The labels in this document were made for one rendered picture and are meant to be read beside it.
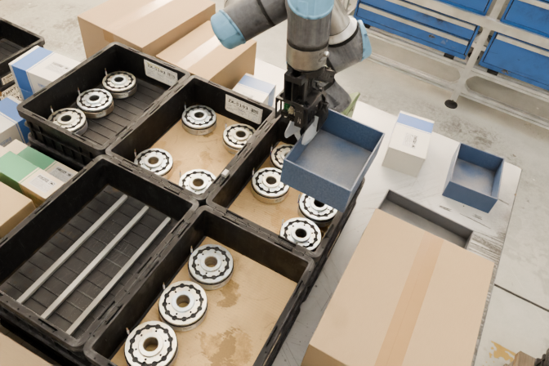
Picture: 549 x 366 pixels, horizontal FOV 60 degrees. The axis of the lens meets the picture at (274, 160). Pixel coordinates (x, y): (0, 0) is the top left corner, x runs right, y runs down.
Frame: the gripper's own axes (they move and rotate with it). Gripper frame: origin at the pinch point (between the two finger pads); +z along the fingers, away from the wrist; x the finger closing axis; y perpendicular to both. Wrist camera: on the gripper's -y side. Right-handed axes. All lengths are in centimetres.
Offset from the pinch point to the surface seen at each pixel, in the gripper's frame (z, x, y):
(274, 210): 28.1, -6.7, 0.7
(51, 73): 15, -87, -1
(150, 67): 16, -64, -20
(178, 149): 24.9, -40.2, -2.1
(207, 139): 25.4, -36.0, -10.6
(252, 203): 27.6, -12.4, 2.1
